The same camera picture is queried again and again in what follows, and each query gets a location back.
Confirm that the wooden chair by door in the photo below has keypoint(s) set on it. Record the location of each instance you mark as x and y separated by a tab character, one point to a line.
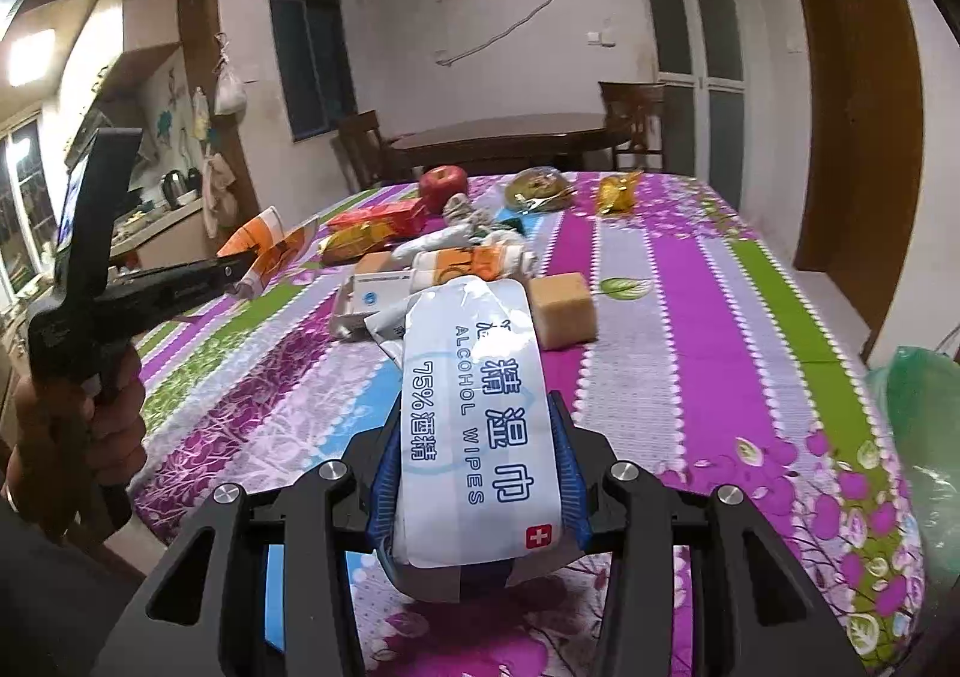
629	111

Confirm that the white glass double door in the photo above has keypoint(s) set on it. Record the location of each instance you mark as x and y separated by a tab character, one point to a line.
700	66

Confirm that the white red medicine box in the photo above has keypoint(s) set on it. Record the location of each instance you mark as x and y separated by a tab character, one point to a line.
361	296

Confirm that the round pastry in plastic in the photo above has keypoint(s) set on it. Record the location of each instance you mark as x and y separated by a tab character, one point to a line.
539	189

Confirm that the black electric kettle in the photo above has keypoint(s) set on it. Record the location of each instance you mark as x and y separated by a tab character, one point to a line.
181	188

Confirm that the person's left hand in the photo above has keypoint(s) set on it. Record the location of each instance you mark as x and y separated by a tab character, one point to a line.
69	444

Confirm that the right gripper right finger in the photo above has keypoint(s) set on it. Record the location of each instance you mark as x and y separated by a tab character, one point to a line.
582	460

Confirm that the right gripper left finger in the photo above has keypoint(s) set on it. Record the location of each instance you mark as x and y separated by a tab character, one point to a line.
367	515

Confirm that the red apple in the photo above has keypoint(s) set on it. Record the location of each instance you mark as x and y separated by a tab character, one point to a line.
437	186

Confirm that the yellow snack wrapper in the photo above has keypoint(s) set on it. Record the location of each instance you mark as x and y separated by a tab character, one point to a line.
353	242

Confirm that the brown wooden door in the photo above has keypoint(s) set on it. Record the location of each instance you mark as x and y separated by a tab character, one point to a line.
867	143

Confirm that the dark wooden dining table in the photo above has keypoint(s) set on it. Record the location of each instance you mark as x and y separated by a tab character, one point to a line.
491	145

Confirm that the red snack packet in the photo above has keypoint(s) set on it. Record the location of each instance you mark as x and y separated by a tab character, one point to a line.
406	218

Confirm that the yellow sponge block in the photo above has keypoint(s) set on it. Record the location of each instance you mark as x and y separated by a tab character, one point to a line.
563	311

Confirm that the wooden chair left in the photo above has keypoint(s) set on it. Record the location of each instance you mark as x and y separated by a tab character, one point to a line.
367	152

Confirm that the golden foil wrapper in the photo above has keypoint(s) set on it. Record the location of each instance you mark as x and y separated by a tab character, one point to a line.
616	194

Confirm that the hanging white plastic bag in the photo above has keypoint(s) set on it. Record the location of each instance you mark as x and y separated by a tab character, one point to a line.
230	97

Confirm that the white alcohol wipes packet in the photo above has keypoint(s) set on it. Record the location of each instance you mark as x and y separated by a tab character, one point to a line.
478	476

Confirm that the crumpled white tissue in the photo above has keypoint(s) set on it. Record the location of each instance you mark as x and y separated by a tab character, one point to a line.
464	225

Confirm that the green lined trash bin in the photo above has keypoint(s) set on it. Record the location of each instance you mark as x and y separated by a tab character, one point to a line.
918	393

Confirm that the dark window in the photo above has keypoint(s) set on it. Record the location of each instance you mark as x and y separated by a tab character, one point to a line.
312	58

